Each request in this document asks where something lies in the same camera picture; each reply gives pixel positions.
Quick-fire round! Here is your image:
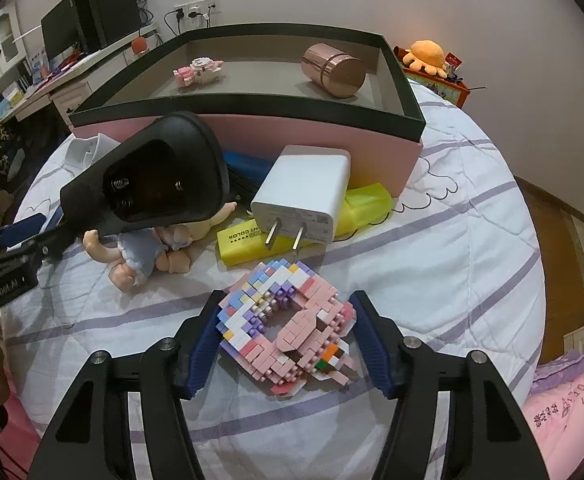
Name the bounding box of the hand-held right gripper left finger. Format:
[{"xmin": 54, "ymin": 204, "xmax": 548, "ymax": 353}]
[{"xmin": 26, "ymin": 289, "xmax": 227, "ymax": 480}]

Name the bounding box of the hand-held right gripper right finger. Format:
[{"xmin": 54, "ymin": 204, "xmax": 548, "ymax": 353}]
[{"xmin": 348, "ymin": 290, "xmax": 553, "ymax": 480}]

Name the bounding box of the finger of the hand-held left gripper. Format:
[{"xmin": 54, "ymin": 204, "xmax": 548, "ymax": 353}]
[
  {"xmin": 0, "ymin": 220, "xmax": 80, "ymax": 278},
  {"xmin": 0, "ymin": 212, "xmax": 47, "ymax": 256}
]

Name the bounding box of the pink block donut toy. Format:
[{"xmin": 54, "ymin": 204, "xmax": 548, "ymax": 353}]
[{"xmin": 216, "ymin": 259, "xmax": 357, "ymax": 400}]

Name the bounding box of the baby doll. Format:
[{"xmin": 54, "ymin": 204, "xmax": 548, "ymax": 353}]
[{"xmin": 82, "ymin": 200, "xmax": 237, "ymax": 291}]

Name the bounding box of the yellow highlighter box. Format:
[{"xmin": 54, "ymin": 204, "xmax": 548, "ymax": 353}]
[{"xmin": 216, "ymin": 182, "xmax": 393, "ymax": 267}]

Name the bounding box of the white charger plug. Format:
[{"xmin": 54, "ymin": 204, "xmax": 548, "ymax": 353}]
[{"xmin": 250, "ymin": 144, "xmax": 351, "ymax": 264}]

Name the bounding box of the black remote control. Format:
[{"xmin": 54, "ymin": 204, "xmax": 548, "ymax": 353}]
[{"xmin": 60, "ymin": 111, "xmax": 231, "ymax": 261}]

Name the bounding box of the white collared shirt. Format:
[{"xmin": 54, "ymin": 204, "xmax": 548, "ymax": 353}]
[{"xmin": 62, "ymin": 132, "xmax": 123, "ymax": 183}]

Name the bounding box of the white desk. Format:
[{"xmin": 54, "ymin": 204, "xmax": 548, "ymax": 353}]
[{"xmin": 0, "ymin": 30, "xmax": 165, "ymax": 123}]

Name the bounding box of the black computer monitor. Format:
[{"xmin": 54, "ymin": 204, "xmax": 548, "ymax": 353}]
[{"xmin": 40, "ymin": 0, "xmax": 80, "ymax": 63}]

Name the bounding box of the pink embroidered pillow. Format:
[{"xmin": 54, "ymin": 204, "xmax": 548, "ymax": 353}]
[{"xmin": 522, "ymin": 350, "xmax": 584, "ymax": 480}]

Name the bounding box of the pink white block cat toy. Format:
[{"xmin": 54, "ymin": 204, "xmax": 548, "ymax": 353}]
[{"xmin": 173, "ymin": 56, "xmax": 224, "ymax": 86}]

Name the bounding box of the red printed storage box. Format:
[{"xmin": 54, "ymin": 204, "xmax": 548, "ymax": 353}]
[{"xmin": 394, "ymin": 45, "xmax": 472, "ymax": 107}]

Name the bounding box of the orange octopus plush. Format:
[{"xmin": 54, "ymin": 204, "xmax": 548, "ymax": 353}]
[{"xmin": 403, "ymin": 40, "xmax": 448, "ymax": 79}]

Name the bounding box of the white wall socket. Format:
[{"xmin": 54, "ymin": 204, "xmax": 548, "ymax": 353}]
[{"xmin": 164, "ymin": 0, "xmax": 221, "ymax": 31}]

